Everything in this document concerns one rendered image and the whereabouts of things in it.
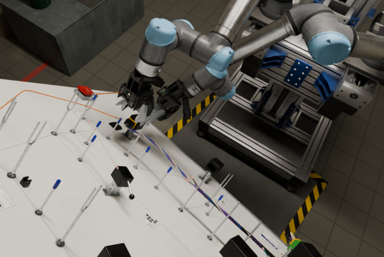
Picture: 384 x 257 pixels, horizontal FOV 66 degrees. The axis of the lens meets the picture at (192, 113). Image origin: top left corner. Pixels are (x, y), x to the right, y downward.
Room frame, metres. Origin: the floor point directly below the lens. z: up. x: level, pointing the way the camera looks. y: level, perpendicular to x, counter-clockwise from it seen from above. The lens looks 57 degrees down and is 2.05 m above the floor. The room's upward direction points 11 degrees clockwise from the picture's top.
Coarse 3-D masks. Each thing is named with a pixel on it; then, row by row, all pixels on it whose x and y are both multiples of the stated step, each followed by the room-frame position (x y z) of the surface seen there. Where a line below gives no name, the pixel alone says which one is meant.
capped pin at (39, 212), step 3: (57, 180) 0.15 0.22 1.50; (60, 180) 0.15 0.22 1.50; (57, 183) 0.15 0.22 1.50; (54, 186) 0.14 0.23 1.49; (57, 186) 0.14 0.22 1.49; (54, 189) 0.14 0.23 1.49; (51, 192) 0.13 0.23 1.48; (48, 195) 0.13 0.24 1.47; (48, 198) 0.12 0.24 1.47; (45, 201) 0.12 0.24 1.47; (42, 204) 0.11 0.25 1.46; (42, 207) 0.11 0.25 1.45; (36, 210) 0.10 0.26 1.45; (39, 210) 0.10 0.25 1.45; (36, 213) 0.10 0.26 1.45; (39, 213) 0.10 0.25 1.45; (42, 213) 0.10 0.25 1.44
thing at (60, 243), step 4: (96, 188) 0.14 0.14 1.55; (100, 188) 0.14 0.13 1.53; (92, 192) 0.13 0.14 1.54; (96, 192) 0.14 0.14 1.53; (88, 200) 0.12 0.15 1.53; (92, 200) 0.12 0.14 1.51; (84, 204) 0.11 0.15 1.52; (88, 204) 0.12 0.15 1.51; (84, 208) 0.11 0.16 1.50; (80, 212) 0.10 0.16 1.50; (76, 216) 0.10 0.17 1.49; (80, 216) 0.10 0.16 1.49; (76, 220) 0.09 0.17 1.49; (72, 224) 0.08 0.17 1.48; (68, 228) 0.08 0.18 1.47; (68, 232) 0.07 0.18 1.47; (64, 236) 0.06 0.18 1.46; (56, 240) 0.06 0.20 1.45; (60, 240) 0.06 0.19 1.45; (56, 244) 0.05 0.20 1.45; (60, 244) 0.05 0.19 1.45; (64, 244) 0.05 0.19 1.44
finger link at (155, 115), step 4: (152, 112) 0.58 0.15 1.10; (156, 112) 0.58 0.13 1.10; (160, 112) 0.59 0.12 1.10; (164, 112) 0.59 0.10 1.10; (152, 116) 0.57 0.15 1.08; (156, 116) 0.58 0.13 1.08; (160, 116) 0.58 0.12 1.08; (148, 120) 0.58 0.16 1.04; (152, 120) 0.57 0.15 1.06; (156, 120) 0.57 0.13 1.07
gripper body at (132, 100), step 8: (136, 72) 0.52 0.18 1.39; (128, 80) 0.50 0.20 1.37; (136, 80) 0.50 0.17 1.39; (144, 80) 0.51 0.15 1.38; (152, 80) 0.52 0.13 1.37; (120, 88) 0.50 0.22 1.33; (128, 88) 0.49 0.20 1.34; (136, 88) 0.51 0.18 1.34; (144, 88) 0.52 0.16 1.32; (152, 88) 0.54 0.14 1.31; (120, 96) 0.49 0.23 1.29; (128, 96) 0.49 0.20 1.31; (136, 96) 0.48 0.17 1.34; (144, 96) 0.49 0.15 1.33; (128, 104) 0.47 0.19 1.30; (136, 104) 0.46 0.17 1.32
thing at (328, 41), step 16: (320, 16) 0.84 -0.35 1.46; (304, 32) 0.82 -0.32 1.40; (320, 32) 0.77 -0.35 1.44; (336, 32) 0.76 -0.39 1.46; (352, 32) 0.80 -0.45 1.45; (320, 48) 0.73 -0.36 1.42; (336, 48) 0.73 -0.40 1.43; (352, 48) 0.76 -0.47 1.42; (368, 48) 0.80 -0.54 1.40; (320, 64) 0.73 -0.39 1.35
